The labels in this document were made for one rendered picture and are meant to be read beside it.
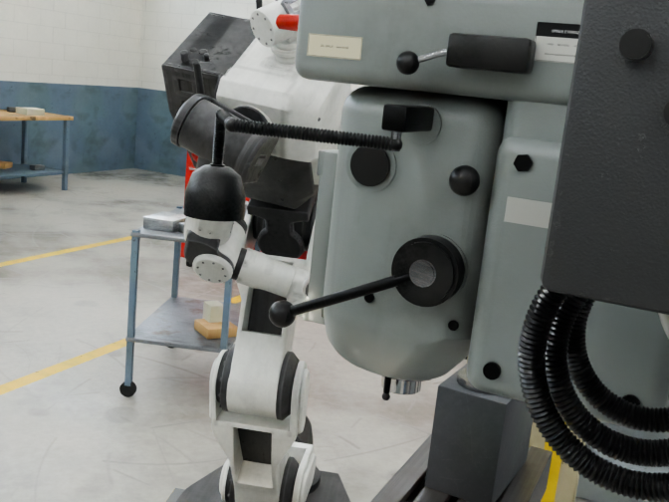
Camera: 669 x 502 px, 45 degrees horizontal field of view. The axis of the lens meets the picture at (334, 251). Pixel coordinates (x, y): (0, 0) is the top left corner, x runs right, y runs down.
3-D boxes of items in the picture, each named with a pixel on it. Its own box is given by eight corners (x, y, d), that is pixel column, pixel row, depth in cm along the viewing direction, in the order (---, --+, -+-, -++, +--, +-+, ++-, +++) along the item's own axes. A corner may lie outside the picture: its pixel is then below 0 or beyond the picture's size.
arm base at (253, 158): (157, 157, 136) (177, 99, 131) (193, 136, 147) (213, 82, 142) (234, 201, 135) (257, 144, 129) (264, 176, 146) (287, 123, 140)
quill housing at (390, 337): (296, 370, 91) (324, 81, 84) (366, 327, 109) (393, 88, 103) (459, 413, 84) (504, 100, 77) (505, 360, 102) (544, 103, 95)
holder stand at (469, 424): (423, 486, 139) (437, 376, 135) (466, 442, 158) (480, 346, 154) (490, 510, 134) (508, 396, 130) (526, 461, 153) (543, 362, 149)
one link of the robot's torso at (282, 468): (233, 471, 203) (222, 333, 174) (311, 484, 201) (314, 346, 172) (215, 525, 191) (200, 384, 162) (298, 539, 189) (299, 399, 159)
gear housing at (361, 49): (286, 77, 84) (295, -24, 82) (374, 85, 106) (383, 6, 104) (622, 113, 71) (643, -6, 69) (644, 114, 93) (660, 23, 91)
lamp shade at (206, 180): (182, 208, 100) (185, 157, 98) (241, 212, 101) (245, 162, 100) (183, 219, 93) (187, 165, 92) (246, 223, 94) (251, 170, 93)
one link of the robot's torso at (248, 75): (167, 214, 164) (136, 63, 138) (237, 119, 186) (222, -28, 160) (304, 250, 157) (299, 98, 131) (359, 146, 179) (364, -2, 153)
